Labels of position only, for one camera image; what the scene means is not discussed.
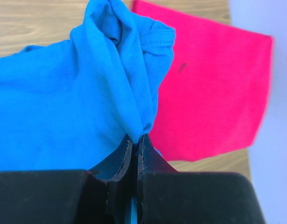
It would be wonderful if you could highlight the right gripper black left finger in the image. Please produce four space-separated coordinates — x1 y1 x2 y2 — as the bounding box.
89 135 133 182

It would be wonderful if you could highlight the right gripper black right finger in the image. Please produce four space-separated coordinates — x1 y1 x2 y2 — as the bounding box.
137 134 177 180

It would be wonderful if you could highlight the folded pink t shirt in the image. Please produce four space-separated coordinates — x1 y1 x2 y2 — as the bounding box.
132 0 273 161

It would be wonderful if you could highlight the blue t shirt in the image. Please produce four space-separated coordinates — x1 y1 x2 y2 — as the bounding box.
0 0 175 224

